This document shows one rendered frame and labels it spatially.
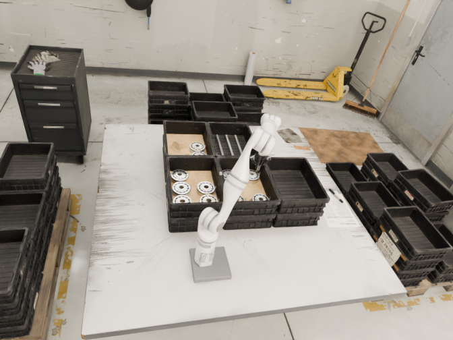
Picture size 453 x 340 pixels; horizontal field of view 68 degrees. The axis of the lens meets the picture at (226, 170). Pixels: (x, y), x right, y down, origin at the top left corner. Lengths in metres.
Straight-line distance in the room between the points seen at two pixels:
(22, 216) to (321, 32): 4.56
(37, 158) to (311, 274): 2.05
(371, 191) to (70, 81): 2.65
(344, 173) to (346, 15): 2.87
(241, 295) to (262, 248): 0.32
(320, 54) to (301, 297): 4.43
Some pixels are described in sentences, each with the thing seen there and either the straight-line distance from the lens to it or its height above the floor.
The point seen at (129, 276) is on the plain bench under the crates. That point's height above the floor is 0.70.
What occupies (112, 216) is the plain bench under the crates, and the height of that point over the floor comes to 0.70.
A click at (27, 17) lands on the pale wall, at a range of 5.09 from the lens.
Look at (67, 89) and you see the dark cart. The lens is 3.03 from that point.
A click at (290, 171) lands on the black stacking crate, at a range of 2.26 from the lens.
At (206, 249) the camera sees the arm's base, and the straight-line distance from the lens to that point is 1.64.
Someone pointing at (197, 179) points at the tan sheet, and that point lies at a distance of 2.02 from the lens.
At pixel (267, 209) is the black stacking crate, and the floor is 0.87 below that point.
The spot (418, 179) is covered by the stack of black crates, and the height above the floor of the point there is 0.51.
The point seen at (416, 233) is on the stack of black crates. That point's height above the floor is 0.49.
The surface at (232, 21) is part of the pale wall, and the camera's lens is 5.04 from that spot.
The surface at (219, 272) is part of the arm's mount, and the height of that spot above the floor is 0.73.
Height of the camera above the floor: 2.15
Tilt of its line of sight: 39 degrees down
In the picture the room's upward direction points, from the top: 11 degrees clockwise
